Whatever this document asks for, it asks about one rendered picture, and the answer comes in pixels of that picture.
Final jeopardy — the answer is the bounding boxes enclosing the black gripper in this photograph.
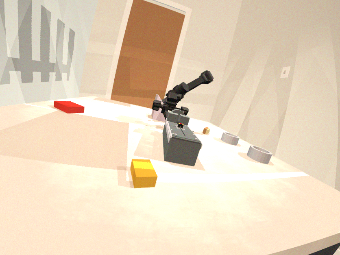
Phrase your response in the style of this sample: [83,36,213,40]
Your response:
[152,100,189,120]

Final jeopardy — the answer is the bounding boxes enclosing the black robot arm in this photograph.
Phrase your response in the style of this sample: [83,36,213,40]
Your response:
[162,70,214,105]

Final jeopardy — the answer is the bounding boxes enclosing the grey short cylinder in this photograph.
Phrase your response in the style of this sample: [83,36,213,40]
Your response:
[221,132,240,146]
[247,145,272,164]

